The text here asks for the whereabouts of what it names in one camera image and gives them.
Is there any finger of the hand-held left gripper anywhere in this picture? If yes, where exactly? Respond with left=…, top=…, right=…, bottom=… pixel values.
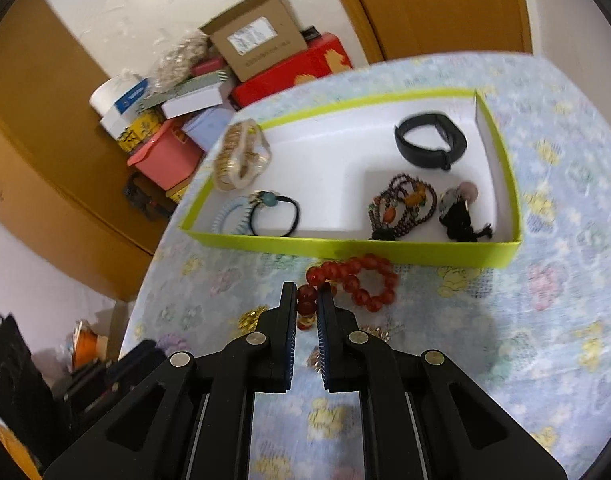
left=103, top=339, right=171, bottom=391

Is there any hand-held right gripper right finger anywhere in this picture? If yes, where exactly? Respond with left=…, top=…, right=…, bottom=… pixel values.
left=317, top=282, right=569, bottom=480

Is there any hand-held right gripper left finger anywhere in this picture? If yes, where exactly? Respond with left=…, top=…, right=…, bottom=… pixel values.
left=43, top=281, right=299, bottom=480

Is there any red bead bracelet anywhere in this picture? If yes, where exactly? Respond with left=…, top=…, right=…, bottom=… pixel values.
left=296, top=254, right=400, bottom=332

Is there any blue spiral hair tie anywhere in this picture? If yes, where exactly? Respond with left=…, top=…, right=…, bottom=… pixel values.
left=209, top=200, right=259, bottom=235

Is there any black hair tie green bead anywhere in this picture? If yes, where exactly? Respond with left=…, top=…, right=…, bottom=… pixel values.
left=249, top=190, right=301, bottom=237

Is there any brown bead bracelet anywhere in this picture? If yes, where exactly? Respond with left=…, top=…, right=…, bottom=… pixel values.
left=368, top=173, right=439, bottom=242

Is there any black figure keychain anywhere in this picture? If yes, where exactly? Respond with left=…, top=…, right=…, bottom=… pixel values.
left=438, top=182, right=493, bottom=243

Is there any yellow-green shallow cardboard box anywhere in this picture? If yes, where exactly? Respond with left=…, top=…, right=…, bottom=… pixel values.
left=180, top=87, right=523, bottom=270

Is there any beige wide bangle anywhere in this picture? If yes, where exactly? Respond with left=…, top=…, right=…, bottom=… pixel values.
left=213, top=119, right=272, bottom=191

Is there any black fitness band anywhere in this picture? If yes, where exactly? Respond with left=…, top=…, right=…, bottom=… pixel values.
left=394, top=113, right=469, bottom=172

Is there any orange object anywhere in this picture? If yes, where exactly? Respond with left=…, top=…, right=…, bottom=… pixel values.
left=73, top=322, right=109, bottom=368

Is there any black bag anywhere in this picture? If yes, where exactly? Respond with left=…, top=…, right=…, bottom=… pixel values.
left=0, top=307, right=76, bottom=480

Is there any dark bag on floor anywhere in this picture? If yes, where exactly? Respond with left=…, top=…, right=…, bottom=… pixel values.
left=123, top=172, right=174, bottom=221

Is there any pink plastic bin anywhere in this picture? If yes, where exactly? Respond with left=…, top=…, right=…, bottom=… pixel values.
left=126, top=119, right=204, bottom=192

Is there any lavender bucket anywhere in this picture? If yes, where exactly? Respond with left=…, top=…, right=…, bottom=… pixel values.
left=180, top=107, right=234, bottom=153

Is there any yellow printed box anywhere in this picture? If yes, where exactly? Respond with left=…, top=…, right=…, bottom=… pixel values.
left=116, top=112, right=165, bottom=155

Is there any wooden wardrobe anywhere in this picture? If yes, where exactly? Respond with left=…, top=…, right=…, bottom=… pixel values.
left=0, top=0, right=156, bottom=303

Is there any white flat box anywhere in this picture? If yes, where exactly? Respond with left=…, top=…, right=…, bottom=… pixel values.
left=160, top=82, right=224, bottom=120

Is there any blue and white box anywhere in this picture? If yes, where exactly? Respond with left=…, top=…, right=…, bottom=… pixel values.
left=100, top=80, right=151, bottom=136

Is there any white paper roll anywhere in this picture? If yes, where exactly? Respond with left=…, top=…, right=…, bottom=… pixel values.
left=89, top=74, right=149, bottom=118

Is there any red gift box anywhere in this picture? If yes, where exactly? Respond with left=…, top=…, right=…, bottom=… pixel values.
left=230, top=32, right=353, bottom=109

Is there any green striped box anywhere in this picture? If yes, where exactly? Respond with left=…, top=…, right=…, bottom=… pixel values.
left=136, top=69, right=231, bottom=111

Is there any maroon box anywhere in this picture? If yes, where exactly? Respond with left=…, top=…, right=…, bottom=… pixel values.
left=190, top=55, right=229, bottom=77

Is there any clear bag of nuts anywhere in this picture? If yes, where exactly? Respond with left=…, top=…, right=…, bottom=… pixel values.
left=150, top=30, right=211, bottom=93

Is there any brown cardboard box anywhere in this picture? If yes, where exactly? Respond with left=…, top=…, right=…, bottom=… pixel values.
left=199, top=0, right=309, bottom=83

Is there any wooden door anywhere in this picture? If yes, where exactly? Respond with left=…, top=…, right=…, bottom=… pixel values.
left=318, top=0, right=533, bottom=63

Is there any purple spiral hair tie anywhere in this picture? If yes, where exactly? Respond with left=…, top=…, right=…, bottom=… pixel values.
left=158, top=335, right=191, bottom=353

